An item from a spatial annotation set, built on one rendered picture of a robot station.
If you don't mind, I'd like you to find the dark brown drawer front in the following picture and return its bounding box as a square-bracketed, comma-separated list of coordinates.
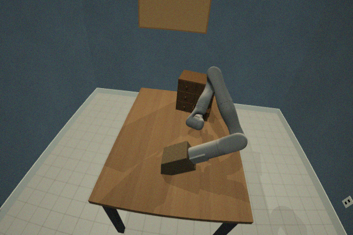
[178, 91, 195, 103]
[194, 94, 212, 107]
[196, 84, 205, 94]
[192, 104, 210, 121]
[176, 101, 193, 113]
[178, 80, 196, 93]

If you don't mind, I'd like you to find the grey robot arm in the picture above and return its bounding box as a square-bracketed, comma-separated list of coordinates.
[186, 67, 248, 164]

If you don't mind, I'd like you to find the brown wooden chest of drawers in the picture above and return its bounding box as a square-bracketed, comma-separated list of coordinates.
[176, 70, 207, 110]

